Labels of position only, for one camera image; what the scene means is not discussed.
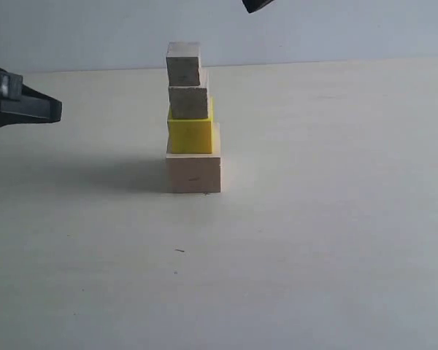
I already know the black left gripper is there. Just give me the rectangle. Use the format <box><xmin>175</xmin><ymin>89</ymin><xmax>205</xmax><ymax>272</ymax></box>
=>
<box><xmin>0</xmin><ymin>68</ymin><xmax>62</xmax><ymax>127</ymax></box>

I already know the small wooden cube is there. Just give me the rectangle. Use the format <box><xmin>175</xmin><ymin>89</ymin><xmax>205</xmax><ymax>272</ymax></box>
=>
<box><xmin>166</xmin><ymin>42</ymin><xmax>201</xmax><ymax>87</ymax></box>

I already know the medium wooden cube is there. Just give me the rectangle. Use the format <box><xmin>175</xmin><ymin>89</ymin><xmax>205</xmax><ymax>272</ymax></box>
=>
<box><xmin>169</xmin><ymin>69</ymin><xmax>210</xmax><ymax>120</ymax></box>

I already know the yellow block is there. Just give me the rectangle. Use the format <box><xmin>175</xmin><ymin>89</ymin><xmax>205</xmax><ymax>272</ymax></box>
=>
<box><xmin>167</xmin><ymin>98</ymin><xmax>219</xmax><ymax>155</ymax></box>

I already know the large wooden cube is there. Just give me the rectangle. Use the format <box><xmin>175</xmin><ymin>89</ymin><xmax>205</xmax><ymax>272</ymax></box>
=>
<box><xmin>166</xmin><ymin>122</ymin><xmax>223</xmax><ymax>193</ymax></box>

